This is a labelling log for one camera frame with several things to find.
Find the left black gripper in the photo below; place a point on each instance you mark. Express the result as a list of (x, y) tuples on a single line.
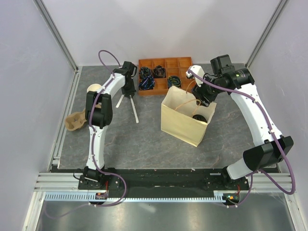
[(131, 92)]

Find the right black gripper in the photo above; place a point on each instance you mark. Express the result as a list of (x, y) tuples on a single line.
[(198, 92)]

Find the white straw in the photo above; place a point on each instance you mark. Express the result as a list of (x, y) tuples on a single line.
[(120, 100), (134, 109)]

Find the kraft paper bag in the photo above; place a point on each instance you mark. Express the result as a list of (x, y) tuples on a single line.
[(177, 110)]

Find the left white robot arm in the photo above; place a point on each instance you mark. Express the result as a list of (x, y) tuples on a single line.
[(99, 110)]

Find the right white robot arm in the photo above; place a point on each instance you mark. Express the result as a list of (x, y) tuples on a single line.
[(268, 141)]

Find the blue striped item in tray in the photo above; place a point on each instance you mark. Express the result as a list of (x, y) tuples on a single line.
[(147, 83)]

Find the dark item in tray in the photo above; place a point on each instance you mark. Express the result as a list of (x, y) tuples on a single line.
[(145, 72)]

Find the blue yellow item in tray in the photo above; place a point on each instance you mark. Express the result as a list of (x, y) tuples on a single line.
[(173, 81)]

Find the orange compartment tray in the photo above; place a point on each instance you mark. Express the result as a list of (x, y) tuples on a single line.
[(174, 67)]

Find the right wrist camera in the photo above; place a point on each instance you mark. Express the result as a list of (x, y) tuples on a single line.
[(196, 72)]

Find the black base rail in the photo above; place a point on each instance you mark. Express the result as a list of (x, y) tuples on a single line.
[(207, 179)]

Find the grey cable duct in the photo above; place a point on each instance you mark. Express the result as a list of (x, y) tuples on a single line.
[(217, 197)]

